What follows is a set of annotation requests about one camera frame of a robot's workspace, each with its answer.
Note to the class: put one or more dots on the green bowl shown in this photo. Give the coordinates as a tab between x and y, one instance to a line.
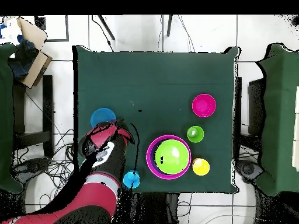
171	156

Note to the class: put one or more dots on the dark green tablecloth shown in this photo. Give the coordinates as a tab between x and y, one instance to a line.
151	70

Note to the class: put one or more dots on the grey pedestal foot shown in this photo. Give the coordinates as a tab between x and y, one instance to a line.
248	169
32	164

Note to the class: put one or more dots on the yellow cup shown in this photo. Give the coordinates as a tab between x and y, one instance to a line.
201	167

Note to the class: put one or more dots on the large pink bowl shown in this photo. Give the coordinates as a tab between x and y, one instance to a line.
148	156

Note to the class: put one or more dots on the small pink bowl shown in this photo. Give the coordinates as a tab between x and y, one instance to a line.
204	105

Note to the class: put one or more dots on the black tripod leg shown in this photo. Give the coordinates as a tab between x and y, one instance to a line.
106	27
169	25

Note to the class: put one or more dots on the cardboard box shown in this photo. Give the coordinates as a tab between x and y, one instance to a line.
32	32

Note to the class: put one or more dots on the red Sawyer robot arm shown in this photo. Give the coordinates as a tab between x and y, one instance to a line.
93	200

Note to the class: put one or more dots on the small translucent blue bowl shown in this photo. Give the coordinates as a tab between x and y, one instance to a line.
102	115

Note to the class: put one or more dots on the green cloth side table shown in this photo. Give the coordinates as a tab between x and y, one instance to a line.
5	116
280	116

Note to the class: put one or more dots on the black square frame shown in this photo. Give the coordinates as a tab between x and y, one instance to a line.
67	28

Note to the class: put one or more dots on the purple bowl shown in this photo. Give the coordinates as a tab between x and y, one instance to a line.
151	154

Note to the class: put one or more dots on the black chair frame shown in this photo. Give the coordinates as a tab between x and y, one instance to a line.
48	105
238	105

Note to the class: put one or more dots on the green cup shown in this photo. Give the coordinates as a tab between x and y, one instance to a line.
198	137

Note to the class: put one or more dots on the blue cup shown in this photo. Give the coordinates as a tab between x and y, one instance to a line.
128	180

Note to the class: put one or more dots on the dark blue bag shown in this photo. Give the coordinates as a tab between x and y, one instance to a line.
23	60

